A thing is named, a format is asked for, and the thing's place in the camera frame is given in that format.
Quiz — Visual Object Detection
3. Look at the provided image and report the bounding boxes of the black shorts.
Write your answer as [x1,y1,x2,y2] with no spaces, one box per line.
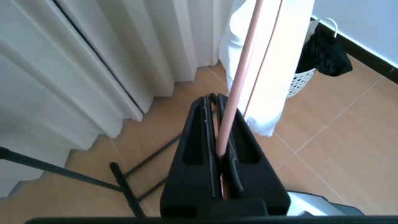
[295,29,354,77]

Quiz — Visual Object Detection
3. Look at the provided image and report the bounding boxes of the pink clothes hanger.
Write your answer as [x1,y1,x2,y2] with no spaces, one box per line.
[215,0,284,200]

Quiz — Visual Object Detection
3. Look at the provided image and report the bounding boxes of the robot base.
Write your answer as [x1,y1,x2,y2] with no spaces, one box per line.
[285,190,365,217]

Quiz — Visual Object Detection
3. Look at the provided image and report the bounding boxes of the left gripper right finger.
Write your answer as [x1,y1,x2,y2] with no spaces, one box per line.
[216,93,292,217]

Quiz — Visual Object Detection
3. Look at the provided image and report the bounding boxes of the black clothes rack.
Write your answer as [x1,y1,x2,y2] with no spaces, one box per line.
[0,108,218,218]

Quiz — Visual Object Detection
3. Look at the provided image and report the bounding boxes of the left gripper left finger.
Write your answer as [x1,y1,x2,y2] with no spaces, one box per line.
[160,95,223,218]

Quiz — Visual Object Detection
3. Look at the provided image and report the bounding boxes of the white laundry basket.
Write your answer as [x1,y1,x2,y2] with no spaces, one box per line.
[285,17,340,99]

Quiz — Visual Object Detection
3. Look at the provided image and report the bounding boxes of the white printed t-shirt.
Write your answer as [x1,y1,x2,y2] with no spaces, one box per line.
[218,0,316,138]

